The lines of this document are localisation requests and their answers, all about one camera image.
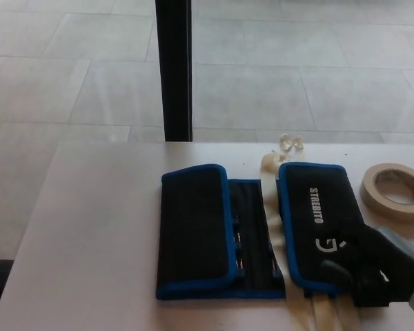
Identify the cream masking tape roll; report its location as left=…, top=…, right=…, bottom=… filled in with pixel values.
left=359, top=162, right=414, bottom=223

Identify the black vertical post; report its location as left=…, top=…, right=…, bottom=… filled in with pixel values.
left=155, top=0, right=195, bottom=143

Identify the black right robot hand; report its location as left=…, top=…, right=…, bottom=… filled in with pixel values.
left=319, top=220, right=414, bottom=308

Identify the black blue-trimmed toolkit pouch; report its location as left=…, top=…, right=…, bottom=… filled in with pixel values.
left=155, top=161, right=367, bottom=301

